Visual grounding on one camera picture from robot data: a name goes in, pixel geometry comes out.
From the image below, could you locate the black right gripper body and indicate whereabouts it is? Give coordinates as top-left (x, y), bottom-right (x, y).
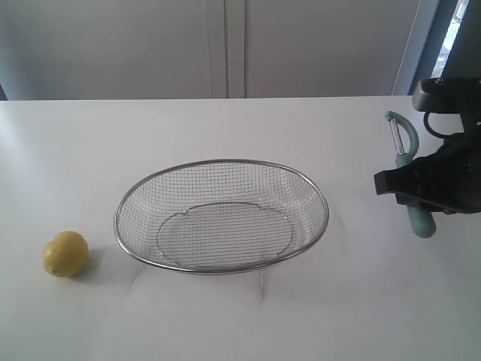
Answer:
top-left (433, 125), bottom-right (480, 214)

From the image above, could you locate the teal handled vegetable peeler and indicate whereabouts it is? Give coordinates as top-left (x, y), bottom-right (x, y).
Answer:
top-left (385, 111), bottom-right (436, 238)

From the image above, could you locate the yellow lemon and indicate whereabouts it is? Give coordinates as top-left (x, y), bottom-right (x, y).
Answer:
top-left (42, 231), bottom-right (89, 278)

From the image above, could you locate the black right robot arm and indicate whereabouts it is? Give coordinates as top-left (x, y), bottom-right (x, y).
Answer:
top-left (374, 1), bottom-right (480, 220)

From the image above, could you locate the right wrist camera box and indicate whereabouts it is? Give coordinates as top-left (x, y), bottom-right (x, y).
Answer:
top-left (412, 77), bottom-right (480, 114)

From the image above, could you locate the oval metal wire basket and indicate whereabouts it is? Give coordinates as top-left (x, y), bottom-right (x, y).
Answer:
top-left (113, 159), bottom-right (329, 275)

